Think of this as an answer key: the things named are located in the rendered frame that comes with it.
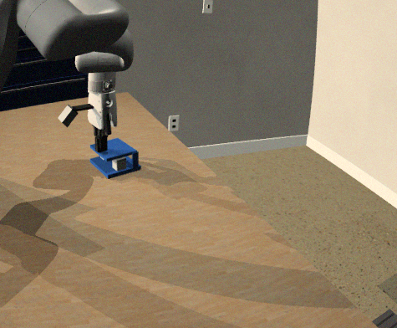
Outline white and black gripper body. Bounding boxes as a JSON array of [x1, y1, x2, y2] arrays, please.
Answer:
[[88, 88, 117, 131]]

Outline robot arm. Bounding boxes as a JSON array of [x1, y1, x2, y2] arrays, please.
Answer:
[[0, 0, 134, 94]]

